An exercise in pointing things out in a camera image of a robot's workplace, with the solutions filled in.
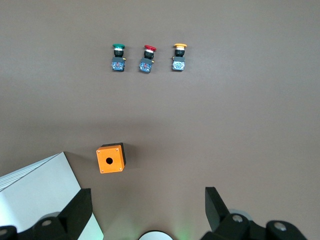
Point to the white drawer cabinet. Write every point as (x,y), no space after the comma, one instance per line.
(37,185)

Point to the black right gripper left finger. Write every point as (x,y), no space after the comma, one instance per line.
(75,212)

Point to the red mushroom push button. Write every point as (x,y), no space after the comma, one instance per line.
(146,63)

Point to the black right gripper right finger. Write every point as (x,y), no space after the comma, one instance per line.
(217,215)

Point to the yellow mushroom push button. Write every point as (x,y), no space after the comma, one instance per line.
(179,62)

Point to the orange button enclosure box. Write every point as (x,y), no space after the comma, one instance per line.
(110,160)

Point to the green mushroom push button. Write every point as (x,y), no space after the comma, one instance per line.
(118,62)

